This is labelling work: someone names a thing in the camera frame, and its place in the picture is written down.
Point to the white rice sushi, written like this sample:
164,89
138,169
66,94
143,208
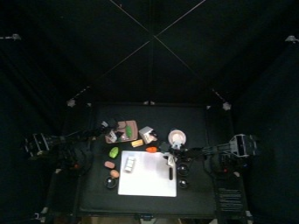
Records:
130,164

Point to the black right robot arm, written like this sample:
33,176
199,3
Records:
218,148

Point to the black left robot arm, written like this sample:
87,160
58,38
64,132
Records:
58,140

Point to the white cutting board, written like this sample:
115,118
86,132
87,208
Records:
147,180

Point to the pink toy sushi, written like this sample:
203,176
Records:
110,164

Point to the salmon orange toy sushi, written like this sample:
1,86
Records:
114,173

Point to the green toy cucumber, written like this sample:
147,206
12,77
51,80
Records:
127,133

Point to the brown rectangular tray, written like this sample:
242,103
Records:
132,125

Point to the orange toy food piece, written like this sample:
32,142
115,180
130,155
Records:
151,149

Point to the small black bowl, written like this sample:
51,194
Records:
110,182
183,169
183,183

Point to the pink and white plate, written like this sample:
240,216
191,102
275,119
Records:
176,136

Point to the green toy leaf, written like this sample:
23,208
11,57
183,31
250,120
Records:
114,152

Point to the yellow toy food block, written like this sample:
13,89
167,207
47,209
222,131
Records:
136,143

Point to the grey white small box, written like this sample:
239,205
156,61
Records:
147,134

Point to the white printed label sticker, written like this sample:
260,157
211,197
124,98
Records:
230,199

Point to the silver frame corner bracket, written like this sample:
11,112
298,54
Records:
71,102
15,37
291,38
226,106

